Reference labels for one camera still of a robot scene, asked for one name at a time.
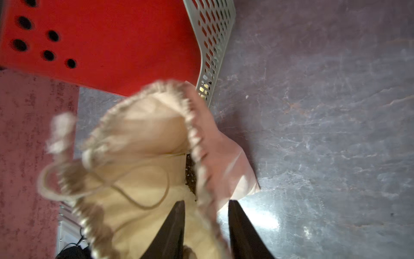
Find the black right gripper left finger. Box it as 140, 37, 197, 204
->
141, 201, 185, 259

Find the green perforated file organizer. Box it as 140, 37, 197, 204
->
183, 0, 236, 106

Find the beige cloth soil bag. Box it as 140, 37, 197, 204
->
38, 81, 259, 259

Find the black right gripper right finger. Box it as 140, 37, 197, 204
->
228, 200, 275, 259

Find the red folder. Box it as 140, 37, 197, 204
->
1, 1, 201, 96

